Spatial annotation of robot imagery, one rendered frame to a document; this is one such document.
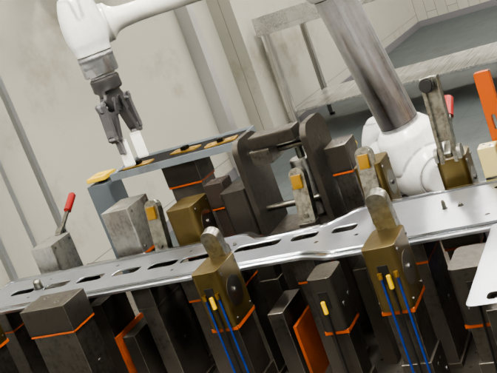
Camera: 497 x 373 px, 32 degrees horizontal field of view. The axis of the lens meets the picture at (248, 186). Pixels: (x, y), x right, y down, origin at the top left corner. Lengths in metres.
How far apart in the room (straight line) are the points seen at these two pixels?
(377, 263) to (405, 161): 0.77
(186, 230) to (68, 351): 0.38
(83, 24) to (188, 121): 4.46
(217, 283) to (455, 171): 0.52
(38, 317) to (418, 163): 0.96
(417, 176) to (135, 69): 4.24
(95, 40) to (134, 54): 4.09
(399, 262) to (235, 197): 0.62
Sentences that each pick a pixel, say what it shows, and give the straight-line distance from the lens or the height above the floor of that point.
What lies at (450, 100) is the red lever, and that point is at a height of 1.14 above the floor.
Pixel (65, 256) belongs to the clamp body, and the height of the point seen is 1.01.
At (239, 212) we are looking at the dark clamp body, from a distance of 1.95.
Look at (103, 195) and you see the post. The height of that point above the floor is 1.11.
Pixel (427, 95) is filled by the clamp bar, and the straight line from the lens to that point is 1.74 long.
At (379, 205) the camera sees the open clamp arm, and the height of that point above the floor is 1.09.
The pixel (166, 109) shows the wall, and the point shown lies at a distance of 6.37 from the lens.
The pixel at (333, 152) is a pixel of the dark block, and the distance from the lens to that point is 1.85.
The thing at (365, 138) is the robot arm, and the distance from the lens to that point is 2.39.
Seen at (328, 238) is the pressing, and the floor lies 1.00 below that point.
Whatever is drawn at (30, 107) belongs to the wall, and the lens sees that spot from 5.35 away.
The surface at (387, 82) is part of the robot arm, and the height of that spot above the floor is 1.16.
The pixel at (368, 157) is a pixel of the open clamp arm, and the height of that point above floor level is 1.09.
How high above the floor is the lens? 1.54
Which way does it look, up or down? 14 degrees down
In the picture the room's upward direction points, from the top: 20 degrees counter-clockwise
